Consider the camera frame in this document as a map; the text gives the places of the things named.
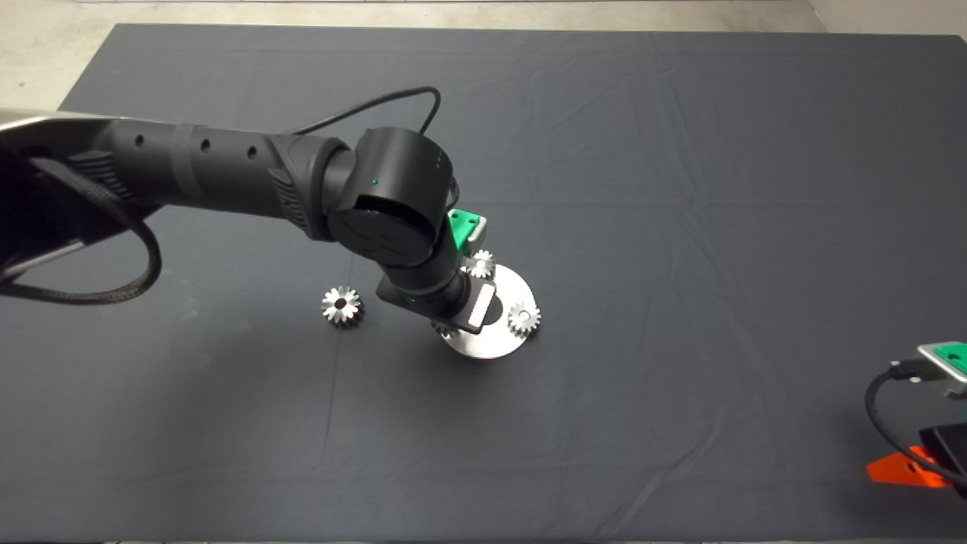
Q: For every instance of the larger steel gear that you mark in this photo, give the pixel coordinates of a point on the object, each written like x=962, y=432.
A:
x=332, y=314

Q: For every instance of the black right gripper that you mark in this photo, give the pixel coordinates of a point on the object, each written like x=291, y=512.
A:
x=950, y=457

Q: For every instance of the dark grey table cloth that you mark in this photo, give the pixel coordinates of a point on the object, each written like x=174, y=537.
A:
x=680, y=151

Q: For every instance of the grey right camera box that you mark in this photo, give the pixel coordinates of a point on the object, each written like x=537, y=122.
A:
x=944, y=380

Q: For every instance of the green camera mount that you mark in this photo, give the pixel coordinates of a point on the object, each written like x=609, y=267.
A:
x=461, y=227
x=953, y=355

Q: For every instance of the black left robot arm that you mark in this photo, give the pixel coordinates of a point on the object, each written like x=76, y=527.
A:
x=211, y=166

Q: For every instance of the green right camera mount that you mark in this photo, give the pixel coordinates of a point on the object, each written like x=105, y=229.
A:
x=953, y=355

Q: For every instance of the small steel gear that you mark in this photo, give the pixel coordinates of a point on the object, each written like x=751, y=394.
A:
x=484, y=267
x=517, y=326
x=440, y=329

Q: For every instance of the round metal plate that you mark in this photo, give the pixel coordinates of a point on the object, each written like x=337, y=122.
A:
x=506, y=344

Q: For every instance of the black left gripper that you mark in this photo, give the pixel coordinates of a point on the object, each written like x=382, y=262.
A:
x=438, y=302

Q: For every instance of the green left camera mount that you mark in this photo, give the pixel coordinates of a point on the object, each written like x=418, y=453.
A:
x=461, y=227

